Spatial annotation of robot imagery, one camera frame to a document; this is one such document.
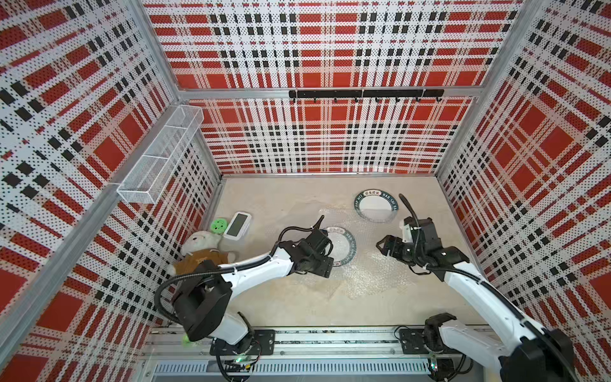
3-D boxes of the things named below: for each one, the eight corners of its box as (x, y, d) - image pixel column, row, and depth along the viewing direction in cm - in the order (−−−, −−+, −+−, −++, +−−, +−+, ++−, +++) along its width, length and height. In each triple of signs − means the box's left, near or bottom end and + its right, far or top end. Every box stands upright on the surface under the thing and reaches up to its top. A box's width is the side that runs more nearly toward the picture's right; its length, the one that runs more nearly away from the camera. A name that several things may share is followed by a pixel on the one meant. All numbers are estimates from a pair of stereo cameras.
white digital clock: (224, 237, 99) (222, 234, 96) (237, 214, 106) (235, 210, 104) (241, 241, 98) (239, 237, 95) (253, 217, 105) (251, 213, 103)
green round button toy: (211, 234, 99) (208, 230, 97) (215, 222, 103) (212, 218, 101) (225, 234, 99) (222, 230, 97) (228, 222, 103) (226, 218, 101)
